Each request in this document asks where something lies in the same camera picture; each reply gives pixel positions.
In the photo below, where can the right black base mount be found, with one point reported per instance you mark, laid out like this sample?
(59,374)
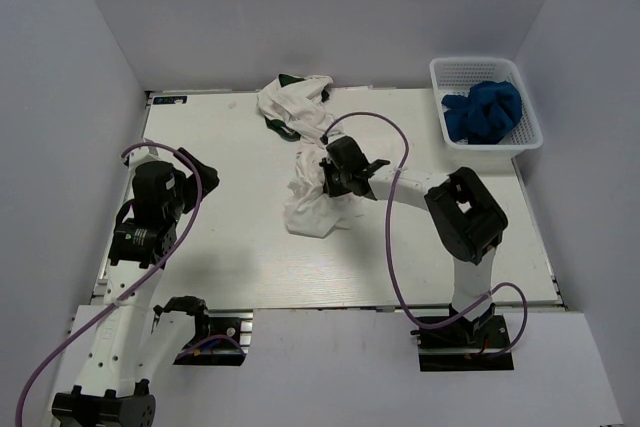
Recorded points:
(449,350)

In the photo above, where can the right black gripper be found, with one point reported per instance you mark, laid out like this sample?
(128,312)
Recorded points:
(333,190)

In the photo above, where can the white green raglan t shirt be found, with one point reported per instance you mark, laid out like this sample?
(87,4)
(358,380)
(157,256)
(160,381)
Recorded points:
(298,105)

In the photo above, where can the blue t shirt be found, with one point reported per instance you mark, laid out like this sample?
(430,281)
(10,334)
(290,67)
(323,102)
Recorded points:
(486,115)

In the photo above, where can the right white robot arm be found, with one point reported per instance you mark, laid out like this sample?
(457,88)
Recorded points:
(469,221)

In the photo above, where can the white plastic basket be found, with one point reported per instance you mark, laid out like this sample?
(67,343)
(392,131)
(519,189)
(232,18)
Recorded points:
(456,75)

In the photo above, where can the white t shirt red print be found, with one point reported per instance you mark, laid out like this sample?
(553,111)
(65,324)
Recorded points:
(309,211)

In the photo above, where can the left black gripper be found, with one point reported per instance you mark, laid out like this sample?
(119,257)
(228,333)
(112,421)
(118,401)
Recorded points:
(208,175)

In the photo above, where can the blue table label sticker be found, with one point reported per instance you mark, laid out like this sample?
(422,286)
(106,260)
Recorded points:
(170,100)

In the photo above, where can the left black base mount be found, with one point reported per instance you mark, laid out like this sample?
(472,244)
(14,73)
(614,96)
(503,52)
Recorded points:
(224,342)

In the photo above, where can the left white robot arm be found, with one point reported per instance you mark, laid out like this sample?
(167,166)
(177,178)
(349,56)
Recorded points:
(134,338)

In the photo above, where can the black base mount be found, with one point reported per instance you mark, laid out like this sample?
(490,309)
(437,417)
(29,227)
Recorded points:
(224,342)
(449,350)

